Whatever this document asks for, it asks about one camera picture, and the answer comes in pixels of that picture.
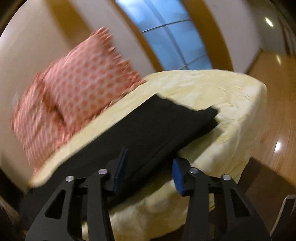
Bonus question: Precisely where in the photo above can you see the right pink polka dot pillow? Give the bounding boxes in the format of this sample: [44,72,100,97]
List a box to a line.
[44,27,144,127]

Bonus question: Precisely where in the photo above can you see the cream patterned bed sheet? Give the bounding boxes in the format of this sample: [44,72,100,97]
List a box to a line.
[20,70,267,240]

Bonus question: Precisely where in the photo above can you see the left pink polka dot pillow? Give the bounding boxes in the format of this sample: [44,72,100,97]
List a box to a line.
[10,70,73,173]

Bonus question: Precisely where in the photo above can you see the pink polka dot pillow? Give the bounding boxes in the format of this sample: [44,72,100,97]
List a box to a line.
[10,70,73,173]
[44,27,144,127]

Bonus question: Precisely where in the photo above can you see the black pants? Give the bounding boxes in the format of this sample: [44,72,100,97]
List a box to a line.
[20,95,218,229]

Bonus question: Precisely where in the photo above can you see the wooden framed window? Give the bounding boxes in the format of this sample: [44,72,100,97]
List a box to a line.
[46,0,234,72]

